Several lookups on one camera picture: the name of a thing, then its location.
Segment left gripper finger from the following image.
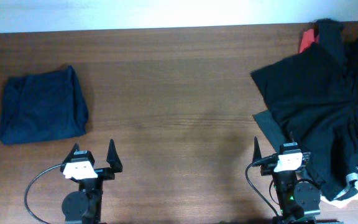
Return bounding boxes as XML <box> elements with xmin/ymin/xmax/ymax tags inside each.
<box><xmin>106</xmin><ymin>139</ymin><xmax>123</xmax><ymax>173</ymax></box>
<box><xmin>62</xmin><ymin>143</ymin><xmax>79</xmax><ymax>164</ymax></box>

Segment black shorts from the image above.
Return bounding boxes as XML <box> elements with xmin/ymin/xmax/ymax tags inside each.
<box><xmin>250</xmin><ymin>44</ymin><xmax>358</xmax><ymax>200</ymax></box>

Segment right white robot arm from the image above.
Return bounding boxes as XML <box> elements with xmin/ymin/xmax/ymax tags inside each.
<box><xmin>245</xmin><ymin>138</ymin><xmax>338</xmax><ymax>224</ymax></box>

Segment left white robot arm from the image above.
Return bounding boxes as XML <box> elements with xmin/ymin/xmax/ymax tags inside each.
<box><xmin>60</xmin><ymin>139</ymin><xmax>123</xmax><ymax>224</ymax></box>

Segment dark grey garment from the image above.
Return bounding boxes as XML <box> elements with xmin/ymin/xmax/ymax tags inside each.
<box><xmin>253</xmin><ymin>110</ymin><xmax>288</xmax><ymax>152</ymax></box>

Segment folded navy blue garment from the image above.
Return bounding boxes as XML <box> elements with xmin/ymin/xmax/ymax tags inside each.
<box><xmin>0</xmin><ymin>65</ymin><xmax>89</xmax><ymax>145</ymax></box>

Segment white patterned garment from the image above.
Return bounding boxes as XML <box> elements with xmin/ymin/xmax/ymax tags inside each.
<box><xmin>320</xmin><ymin>173</ymin><xmax>358</xmax><ymax>208</ymax></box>

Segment red garment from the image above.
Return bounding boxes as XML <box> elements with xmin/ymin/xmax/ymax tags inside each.
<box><xmin>299</xmin><ymin>29</ymin><xmax>319</xmax><ymax>53</ymax></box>

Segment right black cable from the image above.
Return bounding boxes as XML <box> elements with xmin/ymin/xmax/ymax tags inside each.
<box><xmin>244</xmin><ymin>157</ymin><xmax>281</xmax><ymax>216</ymax></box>

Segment black cable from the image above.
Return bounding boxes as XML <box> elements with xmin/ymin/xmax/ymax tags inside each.
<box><xmin>244</xmin><ymin>157</ymin><xmax>281</xmax><ymax>216</ymax></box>
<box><xmin>24</xmin><ymin>163</ymin><xmax>65</xmax><ymax>224</ymax></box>

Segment left black cable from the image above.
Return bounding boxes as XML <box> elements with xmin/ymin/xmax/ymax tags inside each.
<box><xmin>24</xmin><ymin>163</ymin><xmax>65</xmax><ymax>224</ymax></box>

